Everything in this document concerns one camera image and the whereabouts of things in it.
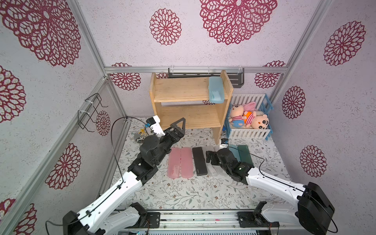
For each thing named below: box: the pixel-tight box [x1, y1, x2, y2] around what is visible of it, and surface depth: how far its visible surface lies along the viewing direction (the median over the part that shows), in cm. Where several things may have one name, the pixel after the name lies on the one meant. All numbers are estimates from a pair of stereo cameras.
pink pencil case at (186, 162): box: [180, 146, 194, 179], surface depth 97 cm
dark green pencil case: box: [237, 144, 254, 166], surface depth 100 cm
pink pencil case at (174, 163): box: [167, 146, 182, 179], surface depth 96 cm
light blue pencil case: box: [208, 75, 225, 104], surface depth 73 cm
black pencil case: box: [191, 146, 208, 177], surface depth 96 cm
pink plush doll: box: [228, 101, 257, 128], surface depth 108 cm
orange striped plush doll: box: [242, 111, 270, 130], surface depth 104 cm
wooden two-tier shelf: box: [149, 70, 234, 145], surface depth 82 cm
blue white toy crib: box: [224, 93, 274, 141], surface depth 108 cm
